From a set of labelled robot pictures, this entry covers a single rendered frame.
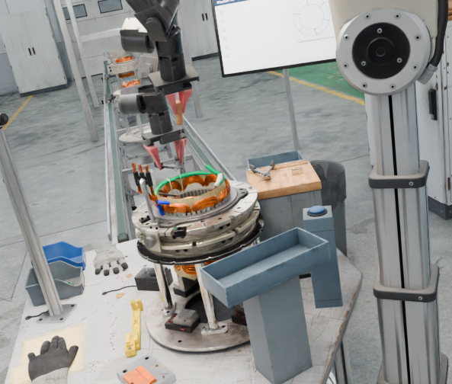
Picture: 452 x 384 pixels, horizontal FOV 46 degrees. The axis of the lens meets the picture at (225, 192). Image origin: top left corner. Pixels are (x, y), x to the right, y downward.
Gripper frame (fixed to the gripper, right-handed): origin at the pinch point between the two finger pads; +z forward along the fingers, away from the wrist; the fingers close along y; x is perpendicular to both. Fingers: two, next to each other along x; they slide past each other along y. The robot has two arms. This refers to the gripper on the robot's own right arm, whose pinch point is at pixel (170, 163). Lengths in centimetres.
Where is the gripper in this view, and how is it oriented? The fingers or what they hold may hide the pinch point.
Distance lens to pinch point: 145.0
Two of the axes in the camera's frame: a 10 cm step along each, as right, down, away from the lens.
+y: -9.0, 3.1, -3.2
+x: 4.1, 2.7, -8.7
